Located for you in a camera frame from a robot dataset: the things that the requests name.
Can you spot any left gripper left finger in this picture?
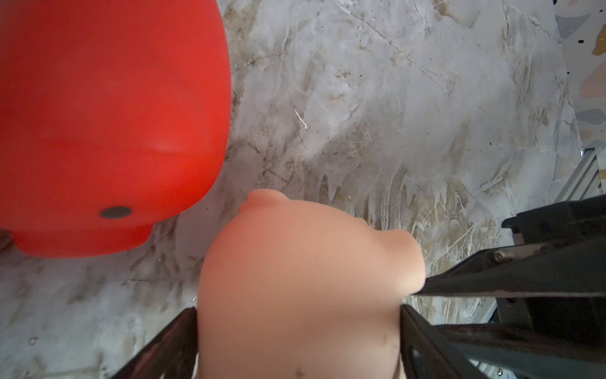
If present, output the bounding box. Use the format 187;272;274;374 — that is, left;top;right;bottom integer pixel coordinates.
111;307;198;379

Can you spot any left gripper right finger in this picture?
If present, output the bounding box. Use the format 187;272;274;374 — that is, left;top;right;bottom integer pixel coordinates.
400;304;485;379

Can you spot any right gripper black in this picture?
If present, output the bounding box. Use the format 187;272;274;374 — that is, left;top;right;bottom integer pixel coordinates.
417;195;605;378

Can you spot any pink piggy bank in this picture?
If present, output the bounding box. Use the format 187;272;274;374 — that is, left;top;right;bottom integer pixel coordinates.
197;189;426;378

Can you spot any red piggy bank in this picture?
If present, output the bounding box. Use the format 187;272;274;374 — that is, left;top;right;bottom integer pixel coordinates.
1;1;231;257

